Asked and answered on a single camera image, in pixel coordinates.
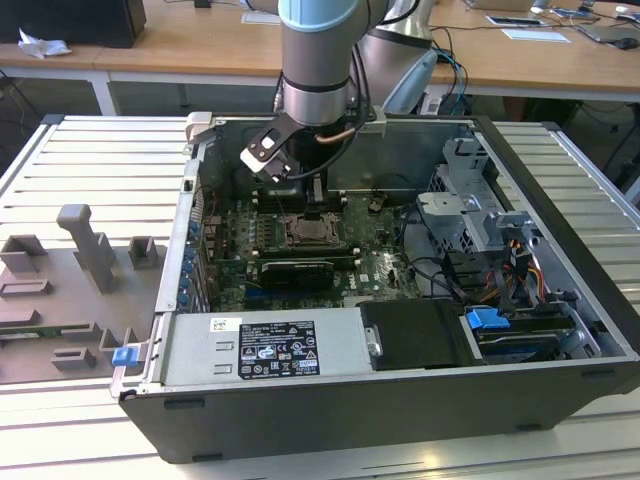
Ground grey parts rack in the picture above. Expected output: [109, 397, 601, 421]
[0, 203, 169, 386]

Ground black RAM slots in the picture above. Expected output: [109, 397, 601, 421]
[255, 190, 348, 212]
[253, 243, 362, 262]

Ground black box on desk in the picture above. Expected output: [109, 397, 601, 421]
[0, 0, 148, 50]

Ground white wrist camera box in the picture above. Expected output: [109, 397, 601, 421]
[239, 113, 304, 185]

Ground black open PC case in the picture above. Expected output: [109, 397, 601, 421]
[110, 110, 640, 464]

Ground grey metal drive cage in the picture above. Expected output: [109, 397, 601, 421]
[415, 136, 545, 257]

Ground coloured power wires bundle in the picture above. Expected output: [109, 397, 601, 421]
[492, 238, 547, 312]

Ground black graphics card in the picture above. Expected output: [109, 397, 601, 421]
[259, 258, 335, 292]

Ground silver power supply unit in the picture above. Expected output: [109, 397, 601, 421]
[158, 306, 374, 387]

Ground CPU socket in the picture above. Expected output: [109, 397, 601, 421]
[282, 213, 347, 250]

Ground blue disk carrier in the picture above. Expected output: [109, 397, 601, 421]
[464, 307, 512, 332]

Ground green motherboard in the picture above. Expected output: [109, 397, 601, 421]
[199, 192, 451, 312]

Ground black plastic shroud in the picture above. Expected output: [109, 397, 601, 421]
[359, 299, 484, 372]

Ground black power supply label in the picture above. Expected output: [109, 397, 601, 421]
[238, 320, 318, 378]

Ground grey laptop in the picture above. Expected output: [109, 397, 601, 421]
[578, 21, 640, 47]

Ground blue cable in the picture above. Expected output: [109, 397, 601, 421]
[433, 47, 470, 116]

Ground crumpled white paper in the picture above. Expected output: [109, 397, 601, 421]
[17, 26, 72, 62]

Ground metal socket cover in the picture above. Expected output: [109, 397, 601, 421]
[283, 215, 338, 248]

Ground grey case release handle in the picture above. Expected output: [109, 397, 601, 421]
[184, 111, 217, 147]

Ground white paper sheet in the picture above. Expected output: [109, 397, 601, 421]
[501, 27, 572, 45]

